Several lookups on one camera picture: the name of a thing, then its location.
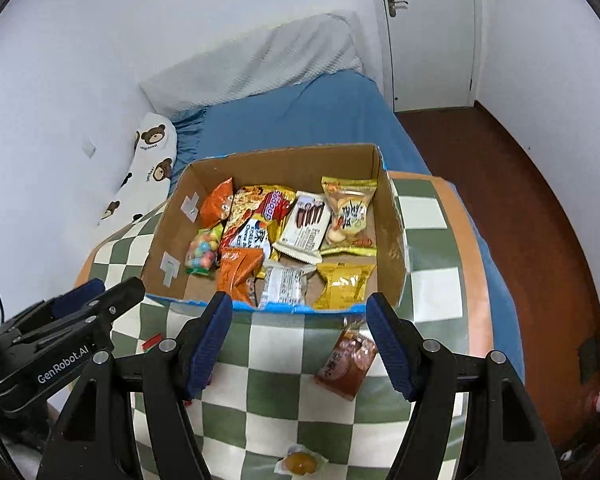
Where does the bag of colourful candy balls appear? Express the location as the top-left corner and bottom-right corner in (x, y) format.
(185, 225), (224, 277)

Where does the round yellow pastry in wrapper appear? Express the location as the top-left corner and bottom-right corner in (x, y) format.
(275, 444), (328, 477)

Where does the brown snack packet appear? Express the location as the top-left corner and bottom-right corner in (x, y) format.
(312, 316), (379, 401)

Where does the white door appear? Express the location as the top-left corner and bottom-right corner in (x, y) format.
(375, 0), (481, 113)

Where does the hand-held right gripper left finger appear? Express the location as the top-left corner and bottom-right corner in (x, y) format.
(55, 291), (234, 480)

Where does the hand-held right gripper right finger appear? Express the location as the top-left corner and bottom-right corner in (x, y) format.
(365, 292), (563, 480)

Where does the white grey snack packet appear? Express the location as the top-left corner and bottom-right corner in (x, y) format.
(257, 262), (317, 309)

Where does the green white checkered blanket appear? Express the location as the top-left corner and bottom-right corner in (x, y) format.
(72, 170), (496, 480)

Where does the small orange snack packet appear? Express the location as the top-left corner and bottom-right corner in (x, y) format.
(199, 177), (236, 228)

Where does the cardboard box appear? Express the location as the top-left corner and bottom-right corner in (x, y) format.
(141, 144), (412, 315)

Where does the large orange snack packet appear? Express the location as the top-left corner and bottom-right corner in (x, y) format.
(215, 247), (265, 309)

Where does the yellow rice cracker packet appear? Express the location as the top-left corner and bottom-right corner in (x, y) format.
(320, 176), (378, 251)

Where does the instant noodle packet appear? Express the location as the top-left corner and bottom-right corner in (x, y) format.
(219, 185), (297, 263)

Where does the black wall socket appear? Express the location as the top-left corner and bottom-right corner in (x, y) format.
(577, 337), (598, 386)

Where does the white chocolate stick packet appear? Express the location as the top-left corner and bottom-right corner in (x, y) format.
(271, 191), (331, 265)

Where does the grey pillow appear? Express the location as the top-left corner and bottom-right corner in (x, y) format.
(139, 10), (366, 116)

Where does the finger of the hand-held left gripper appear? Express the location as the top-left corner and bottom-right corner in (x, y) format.
(0, 277), (106, 331)
(15, 276), (146, 356)

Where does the white bear print pillow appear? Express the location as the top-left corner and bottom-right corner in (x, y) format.
(97, 112), (178, 228)

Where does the yellow snack packet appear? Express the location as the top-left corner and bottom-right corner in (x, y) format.
(312, 261), (377, 311)

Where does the blue bed sheet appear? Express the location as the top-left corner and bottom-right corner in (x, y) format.
(170, 70), (523, 376)

